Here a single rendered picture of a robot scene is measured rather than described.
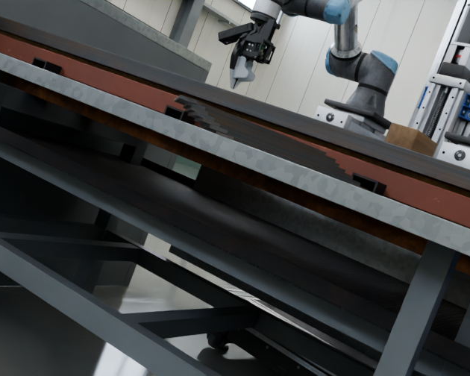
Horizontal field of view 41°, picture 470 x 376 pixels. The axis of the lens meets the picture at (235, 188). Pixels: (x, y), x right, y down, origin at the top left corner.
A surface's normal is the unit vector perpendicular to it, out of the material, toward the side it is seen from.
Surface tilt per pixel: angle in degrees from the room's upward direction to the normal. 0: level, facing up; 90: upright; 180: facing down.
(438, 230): 90
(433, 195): 90
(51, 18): 90
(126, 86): 90
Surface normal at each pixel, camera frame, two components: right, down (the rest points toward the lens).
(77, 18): 0.80, 0.33
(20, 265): -0.49, -0.13
